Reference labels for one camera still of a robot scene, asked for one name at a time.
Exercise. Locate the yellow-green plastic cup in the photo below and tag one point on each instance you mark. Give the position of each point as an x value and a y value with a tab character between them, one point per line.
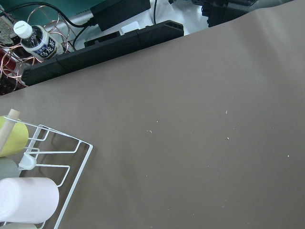
16	141

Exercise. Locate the grey plastic cup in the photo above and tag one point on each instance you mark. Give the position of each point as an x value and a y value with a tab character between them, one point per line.
8	168

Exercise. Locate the pale pink plastic cup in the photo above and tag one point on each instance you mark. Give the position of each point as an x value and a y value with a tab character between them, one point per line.
28	199

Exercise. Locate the black power adapter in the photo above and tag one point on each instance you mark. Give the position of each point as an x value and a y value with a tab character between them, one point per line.
109	13

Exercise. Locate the wooden dowel stick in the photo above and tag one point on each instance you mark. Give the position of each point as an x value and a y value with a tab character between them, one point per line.
8	125

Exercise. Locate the tea bottle white cap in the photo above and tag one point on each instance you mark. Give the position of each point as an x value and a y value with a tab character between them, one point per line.
37	41

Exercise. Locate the white wire cup rack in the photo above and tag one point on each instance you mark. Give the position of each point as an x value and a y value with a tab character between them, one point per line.
55	155

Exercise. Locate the black plastic rail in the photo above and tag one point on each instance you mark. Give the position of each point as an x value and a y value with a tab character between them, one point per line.
102	51

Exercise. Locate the copper wire bottle rack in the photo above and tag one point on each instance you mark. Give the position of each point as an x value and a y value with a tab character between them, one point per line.
14	59

